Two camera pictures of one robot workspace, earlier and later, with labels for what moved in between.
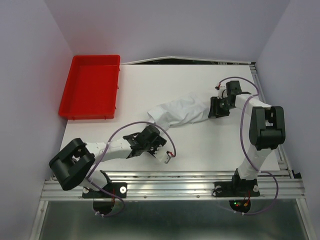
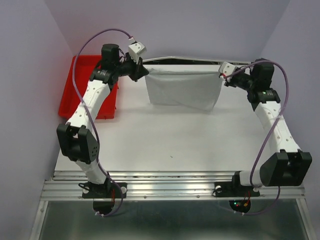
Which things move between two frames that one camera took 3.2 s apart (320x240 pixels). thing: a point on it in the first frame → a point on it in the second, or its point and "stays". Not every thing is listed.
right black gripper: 217,112 → 227,83
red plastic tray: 91,88 stays
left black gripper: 159,141 → 138,70
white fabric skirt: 187,110 → 193,90
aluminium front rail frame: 181,186 stays
